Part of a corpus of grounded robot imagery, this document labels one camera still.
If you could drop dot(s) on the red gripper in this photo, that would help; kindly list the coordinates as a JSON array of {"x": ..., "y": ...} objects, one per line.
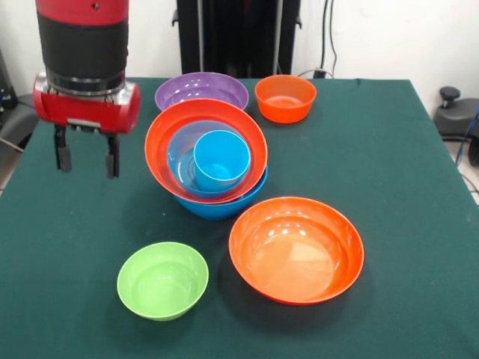
[{"x": 86, "y": 112}]

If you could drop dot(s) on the large orange bowl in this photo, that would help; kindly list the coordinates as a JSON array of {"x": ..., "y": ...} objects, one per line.
[
  {"x": 295, "y": 254},
  {"x": 161, "y": 127}
]

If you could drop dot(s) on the small blue bowl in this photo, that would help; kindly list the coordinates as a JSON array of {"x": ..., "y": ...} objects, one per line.
[{"x": 179, "y": 164}]

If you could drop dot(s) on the blue cup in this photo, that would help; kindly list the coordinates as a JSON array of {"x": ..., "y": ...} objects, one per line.
[{"x": 221, "y": 157}]

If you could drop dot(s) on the green bowl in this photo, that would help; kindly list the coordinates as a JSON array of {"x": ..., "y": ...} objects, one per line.
[{"x": 162, "y": 284}]

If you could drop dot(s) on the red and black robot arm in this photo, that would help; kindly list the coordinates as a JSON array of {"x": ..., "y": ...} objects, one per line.
[{"x": 82, "y": 41}]

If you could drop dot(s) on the purple bowl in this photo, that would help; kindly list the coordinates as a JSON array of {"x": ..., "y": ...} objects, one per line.
[{"x": 202, "y": 88}]

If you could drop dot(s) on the large blue bowl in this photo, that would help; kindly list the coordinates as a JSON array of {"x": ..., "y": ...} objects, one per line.
[{"x": 217, "y": 211}]

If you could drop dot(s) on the small orange bowl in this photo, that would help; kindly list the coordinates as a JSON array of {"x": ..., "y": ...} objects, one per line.
[{"x": 282, "y": 104}]

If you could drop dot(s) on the dark green tablecloth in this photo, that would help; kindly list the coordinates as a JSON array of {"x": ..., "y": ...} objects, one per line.
[{"x": 374, "y": 299}]

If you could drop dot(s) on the grey pedestal foot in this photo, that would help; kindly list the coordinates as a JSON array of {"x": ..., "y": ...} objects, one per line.
[
  {"x": 454, "y": 116},
  {"x": 16, "y": 119}
]

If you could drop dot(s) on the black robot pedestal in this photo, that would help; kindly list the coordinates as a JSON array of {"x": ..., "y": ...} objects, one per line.
[{"x": 235, "y": 37}]

